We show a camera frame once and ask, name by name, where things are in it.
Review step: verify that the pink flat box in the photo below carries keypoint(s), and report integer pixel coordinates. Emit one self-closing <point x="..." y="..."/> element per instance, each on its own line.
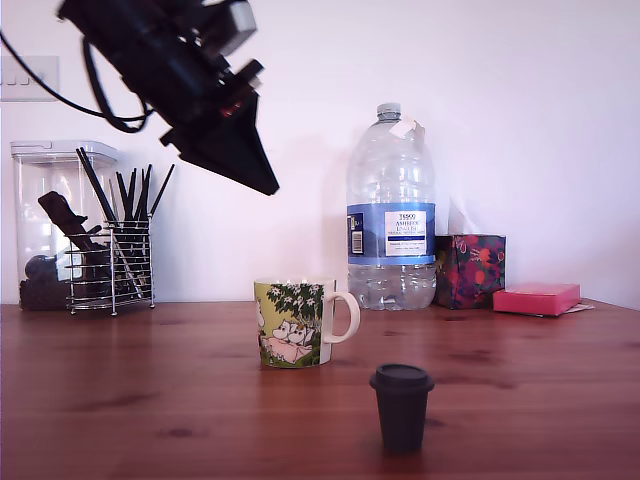
<point x="536" y="299"/>

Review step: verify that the dark container contents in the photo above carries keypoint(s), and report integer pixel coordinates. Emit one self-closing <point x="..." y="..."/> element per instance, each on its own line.
<point x="41" y="295"/>

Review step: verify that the clear plastic storage container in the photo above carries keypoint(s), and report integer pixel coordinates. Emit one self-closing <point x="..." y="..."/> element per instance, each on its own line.
<point x="36" y="170"/>

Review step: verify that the white wall switch plate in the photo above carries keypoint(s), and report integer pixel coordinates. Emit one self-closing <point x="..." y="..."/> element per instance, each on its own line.
<point x="20" y="67"/>

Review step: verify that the dark round ball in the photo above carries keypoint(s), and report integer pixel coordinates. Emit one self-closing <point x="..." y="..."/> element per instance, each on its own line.
<point x="40" y="267"/>

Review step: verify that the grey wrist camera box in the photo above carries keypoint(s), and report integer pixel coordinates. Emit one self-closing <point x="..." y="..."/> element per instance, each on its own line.
<point x="240" y="20"/>

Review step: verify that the cartoon print ceramic mug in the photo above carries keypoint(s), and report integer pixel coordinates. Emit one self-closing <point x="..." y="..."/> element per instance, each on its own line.
<point x="291" y="325"/>

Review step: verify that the white tissue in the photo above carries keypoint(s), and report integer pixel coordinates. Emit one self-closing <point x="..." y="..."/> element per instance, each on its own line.
<point x="463" y="220"/>

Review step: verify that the large clear water bottle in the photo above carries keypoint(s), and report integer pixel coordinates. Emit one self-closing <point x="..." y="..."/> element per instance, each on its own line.
<point x="391" y="200"/>

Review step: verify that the floral tissue box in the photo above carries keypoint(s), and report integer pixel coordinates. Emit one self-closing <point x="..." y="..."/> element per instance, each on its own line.
<point x="471" y="270"/>

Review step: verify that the black coffee capsule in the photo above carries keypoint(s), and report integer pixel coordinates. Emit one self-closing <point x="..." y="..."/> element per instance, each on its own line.
<point x="402" y="410"/>

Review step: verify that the black plastic scoop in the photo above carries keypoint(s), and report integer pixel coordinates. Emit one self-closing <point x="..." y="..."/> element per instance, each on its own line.
<point x="63" y="212"/>

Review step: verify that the paper sheet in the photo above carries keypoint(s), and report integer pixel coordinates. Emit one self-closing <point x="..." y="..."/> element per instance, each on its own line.
<point x="581" y="308"/>

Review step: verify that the black chopstick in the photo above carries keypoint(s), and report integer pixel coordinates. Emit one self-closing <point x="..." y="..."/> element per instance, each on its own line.
<point x="123" y="197"/>
<point x="145" y="192"/>
<point x="162" y="190"/>
<point x="101" y="186"/>
<point x="93" y="185"/>
<point x="132" y="195"/>

